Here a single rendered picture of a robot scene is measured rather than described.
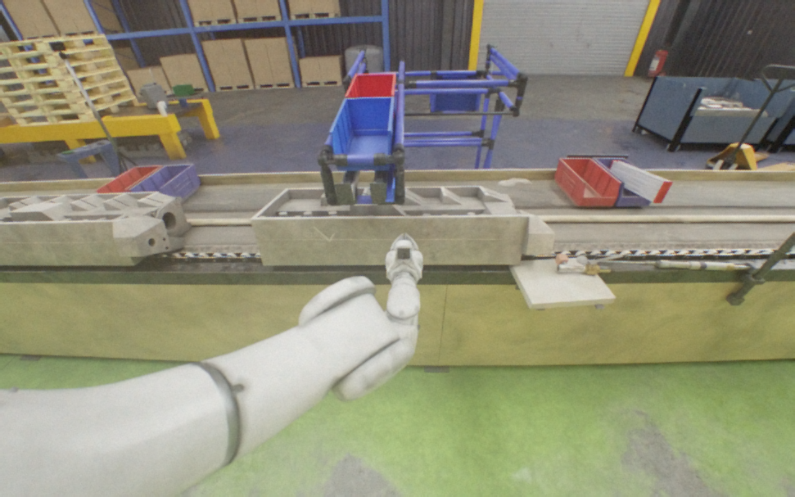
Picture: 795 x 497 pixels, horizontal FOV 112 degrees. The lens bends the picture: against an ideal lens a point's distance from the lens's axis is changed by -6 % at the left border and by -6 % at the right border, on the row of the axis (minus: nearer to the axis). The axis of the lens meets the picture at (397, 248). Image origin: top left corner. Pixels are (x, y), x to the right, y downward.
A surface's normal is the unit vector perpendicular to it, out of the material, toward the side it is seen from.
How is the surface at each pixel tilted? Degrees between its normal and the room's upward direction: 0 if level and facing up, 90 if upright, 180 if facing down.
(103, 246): 80
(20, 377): 0
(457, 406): 0
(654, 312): 90
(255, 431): 84
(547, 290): 0
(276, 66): 90
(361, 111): 94
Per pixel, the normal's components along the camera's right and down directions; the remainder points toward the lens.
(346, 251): -0.03, 0.48
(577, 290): -0.03, -0.78
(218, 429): 0.88, -0.25
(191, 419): 0.77, -0.54
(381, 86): -0.02, 0.67
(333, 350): 0.28, -0.51
